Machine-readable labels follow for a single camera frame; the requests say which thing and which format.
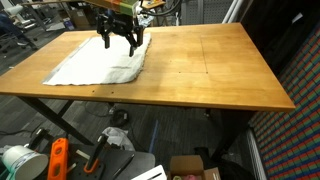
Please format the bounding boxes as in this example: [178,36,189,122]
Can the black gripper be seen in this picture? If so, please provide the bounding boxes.
[96,13,145,58]

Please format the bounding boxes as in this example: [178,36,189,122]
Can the white woven towel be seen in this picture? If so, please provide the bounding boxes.
[42,32,153,87]

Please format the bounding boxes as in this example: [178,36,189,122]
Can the round wooden stool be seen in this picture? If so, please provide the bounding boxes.
[139,0,168,27]

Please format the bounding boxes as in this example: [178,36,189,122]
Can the brown cardboard box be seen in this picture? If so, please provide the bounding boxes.
[66,8,92,30]

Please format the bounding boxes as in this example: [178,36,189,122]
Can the white crumpled cloth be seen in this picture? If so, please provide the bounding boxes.
[101,126,136,152]

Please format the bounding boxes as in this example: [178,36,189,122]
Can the blue stick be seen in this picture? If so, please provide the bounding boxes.
[148,119,160,154]

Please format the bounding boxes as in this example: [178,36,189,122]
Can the orange black bar clamp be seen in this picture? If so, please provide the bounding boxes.
[83,133,109,175]

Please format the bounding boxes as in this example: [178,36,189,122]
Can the white pipes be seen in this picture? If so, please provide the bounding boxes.
[221,0,249,24]

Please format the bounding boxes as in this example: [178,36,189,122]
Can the dark grey side table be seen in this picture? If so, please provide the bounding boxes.
[33,143,157,180]

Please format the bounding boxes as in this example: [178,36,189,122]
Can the black pen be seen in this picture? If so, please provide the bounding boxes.
[108,153,136,180]

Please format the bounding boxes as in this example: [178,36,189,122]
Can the white paper sheet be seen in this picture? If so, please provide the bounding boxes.
[130,164,168,180]

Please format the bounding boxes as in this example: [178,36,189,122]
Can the open cardboard box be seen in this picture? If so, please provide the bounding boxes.
[167,154,222,180]

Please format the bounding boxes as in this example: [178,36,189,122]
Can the white paper cup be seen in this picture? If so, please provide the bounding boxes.
[1,144,50,180]

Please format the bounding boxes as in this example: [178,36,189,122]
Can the white ribbed strip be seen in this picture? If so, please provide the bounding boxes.
[246,128,268,180]

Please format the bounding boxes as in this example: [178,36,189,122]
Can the multicoloured patterned partition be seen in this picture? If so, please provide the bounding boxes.
[248,28,320,180]

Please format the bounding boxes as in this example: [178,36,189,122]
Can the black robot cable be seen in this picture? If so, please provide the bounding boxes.
[139,0,183,18]

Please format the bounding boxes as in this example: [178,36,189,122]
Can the black coiled cable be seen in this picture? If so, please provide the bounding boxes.
[109,108,129,128]

